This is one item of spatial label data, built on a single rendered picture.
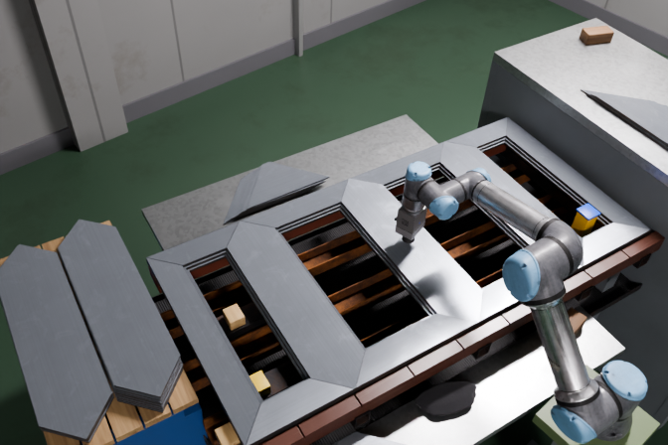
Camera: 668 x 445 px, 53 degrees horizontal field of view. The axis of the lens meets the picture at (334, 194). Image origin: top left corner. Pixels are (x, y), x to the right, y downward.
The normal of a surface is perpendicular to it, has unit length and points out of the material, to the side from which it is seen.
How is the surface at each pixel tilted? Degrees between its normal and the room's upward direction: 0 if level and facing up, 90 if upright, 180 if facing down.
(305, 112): 0
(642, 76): 0
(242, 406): 0
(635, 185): 90
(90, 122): 90
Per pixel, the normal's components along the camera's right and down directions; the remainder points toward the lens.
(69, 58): 0.64, 0.54
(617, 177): -0.86, 0.34
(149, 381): 0.03, -0.73
